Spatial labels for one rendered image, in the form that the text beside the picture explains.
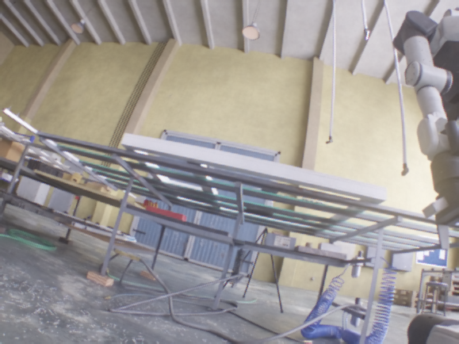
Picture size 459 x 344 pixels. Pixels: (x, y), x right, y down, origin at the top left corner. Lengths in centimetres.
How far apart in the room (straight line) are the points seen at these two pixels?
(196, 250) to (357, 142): 644
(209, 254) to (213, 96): 548
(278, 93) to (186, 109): 338
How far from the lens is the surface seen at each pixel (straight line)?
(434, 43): 114
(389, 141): 1023
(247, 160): 133
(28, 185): 1111
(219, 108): 941
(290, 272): 754
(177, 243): 805
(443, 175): 69
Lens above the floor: 43
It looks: 18 degrees up
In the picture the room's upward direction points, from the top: 15 degrees clockwise
